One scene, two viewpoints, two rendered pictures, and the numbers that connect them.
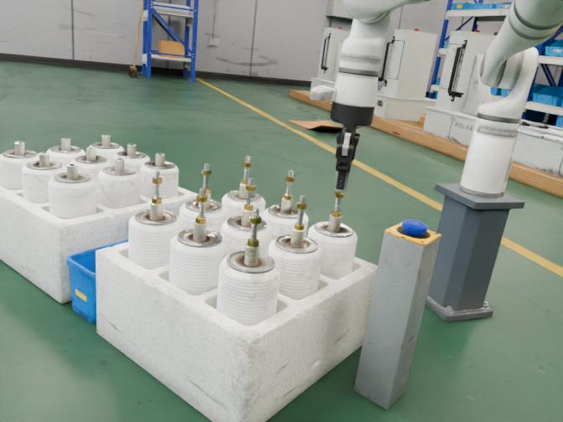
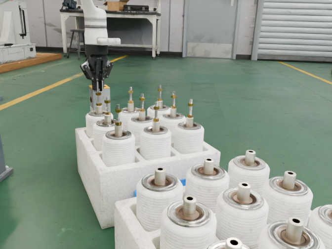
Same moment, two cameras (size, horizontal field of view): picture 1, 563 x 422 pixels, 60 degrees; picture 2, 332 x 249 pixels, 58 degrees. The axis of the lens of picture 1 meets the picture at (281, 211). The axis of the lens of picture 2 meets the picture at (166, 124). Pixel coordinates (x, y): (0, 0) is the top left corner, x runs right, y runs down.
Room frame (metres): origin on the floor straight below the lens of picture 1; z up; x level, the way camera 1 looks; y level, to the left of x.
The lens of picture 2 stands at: (1.68, 0.58, 0.56)
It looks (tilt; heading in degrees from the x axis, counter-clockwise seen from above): 18 degrees down; 207
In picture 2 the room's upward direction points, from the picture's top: 2 degrees clockwise
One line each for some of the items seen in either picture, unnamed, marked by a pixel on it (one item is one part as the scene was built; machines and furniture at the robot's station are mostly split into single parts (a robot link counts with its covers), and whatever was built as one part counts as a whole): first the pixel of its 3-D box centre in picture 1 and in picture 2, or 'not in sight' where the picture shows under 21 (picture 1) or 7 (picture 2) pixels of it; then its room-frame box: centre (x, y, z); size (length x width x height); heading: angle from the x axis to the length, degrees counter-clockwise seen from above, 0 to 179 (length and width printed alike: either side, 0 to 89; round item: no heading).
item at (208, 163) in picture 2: (119, 166); (208, 166); (1.10, 0.39, 0.26); 0.02 x 0.02 x 0.03
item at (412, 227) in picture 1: (414, 229); not in sight; (0.74, -0.22, 0.32); 0.04 x 0.04 x 0.02
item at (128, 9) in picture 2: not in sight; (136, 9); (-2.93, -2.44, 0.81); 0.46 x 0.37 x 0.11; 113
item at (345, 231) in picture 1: (333, 229); (99, 113); (0.88, -0.10, 0.25); 0.08 x 0.08 x 0.01
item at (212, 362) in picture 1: (240, 299); (142, 162); (0.85, 0.06, 0.09); 0.39 x 0.39 x 0.18; 53
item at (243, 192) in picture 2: (91, 155); (243, 192); (1.17, 0.49, 0.26); 0.02 x 0.02 x 0.03
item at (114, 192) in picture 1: (119, 207); (205, 207); (1.10, 0.39, 0.16); 0.10 x 0.10 x 0.18
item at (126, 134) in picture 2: (244, 197); (118, 135); (1.02, 0.09, 0.25); 0.08 x 0.08 x 0.01
